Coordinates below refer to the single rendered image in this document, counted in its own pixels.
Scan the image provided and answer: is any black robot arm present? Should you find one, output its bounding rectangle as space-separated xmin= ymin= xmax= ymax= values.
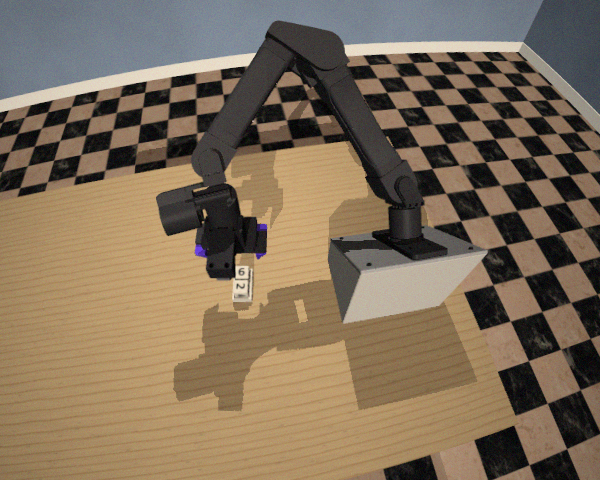
xmin=156 ymin=21 xmax=448 ymax=281

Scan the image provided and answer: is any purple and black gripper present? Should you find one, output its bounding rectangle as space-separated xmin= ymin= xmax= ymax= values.
xmin=195 ymin=212 xmax=267 ymax=260

